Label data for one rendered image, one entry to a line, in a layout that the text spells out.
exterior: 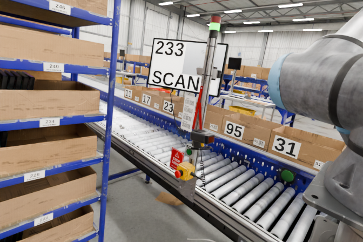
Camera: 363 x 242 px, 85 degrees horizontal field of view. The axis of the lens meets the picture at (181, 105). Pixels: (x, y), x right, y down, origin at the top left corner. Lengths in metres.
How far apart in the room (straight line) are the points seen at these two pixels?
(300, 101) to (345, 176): 0.16
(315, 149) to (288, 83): 1.00
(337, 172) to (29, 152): 0.92
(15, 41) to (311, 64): 0.84
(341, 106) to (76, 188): 1.00
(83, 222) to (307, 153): 1.31
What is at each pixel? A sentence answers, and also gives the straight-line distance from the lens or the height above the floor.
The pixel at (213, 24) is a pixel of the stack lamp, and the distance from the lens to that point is 1.05.
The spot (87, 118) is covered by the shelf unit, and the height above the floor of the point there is 1.13.
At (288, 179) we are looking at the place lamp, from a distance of 1.49.
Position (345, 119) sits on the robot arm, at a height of 1.34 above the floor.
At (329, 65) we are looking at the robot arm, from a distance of 0.48.
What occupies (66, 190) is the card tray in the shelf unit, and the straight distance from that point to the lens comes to 1.06.
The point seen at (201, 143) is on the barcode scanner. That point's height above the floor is 1.03.
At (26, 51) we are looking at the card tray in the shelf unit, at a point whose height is 1.37.
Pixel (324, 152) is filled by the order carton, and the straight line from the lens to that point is 1.47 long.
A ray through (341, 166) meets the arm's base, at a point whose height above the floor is 1.25.
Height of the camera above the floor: 1.39
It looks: 11 degrees down
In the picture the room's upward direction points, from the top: 8 degrees clockwise
